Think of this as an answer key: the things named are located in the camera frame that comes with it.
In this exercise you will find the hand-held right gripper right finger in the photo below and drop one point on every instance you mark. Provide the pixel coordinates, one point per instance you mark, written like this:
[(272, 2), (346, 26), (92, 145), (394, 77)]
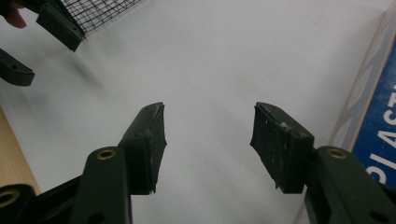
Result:
[(286, 149)]

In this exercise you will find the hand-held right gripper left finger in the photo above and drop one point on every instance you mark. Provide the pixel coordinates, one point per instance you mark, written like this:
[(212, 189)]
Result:
[(141, 155)]

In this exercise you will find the black mesh net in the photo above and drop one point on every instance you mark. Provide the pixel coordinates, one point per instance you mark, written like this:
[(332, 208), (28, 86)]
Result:
[(96, 12)]

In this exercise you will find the light wooden board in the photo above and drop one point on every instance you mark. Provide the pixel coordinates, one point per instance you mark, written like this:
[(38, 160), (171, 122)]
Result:
[(12, 158)]

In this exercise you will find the blue sign with white print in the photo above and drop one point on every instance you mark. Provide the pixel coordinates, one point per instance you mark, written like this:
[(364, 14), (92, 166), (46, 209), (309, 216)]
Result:
[(381, 127)]

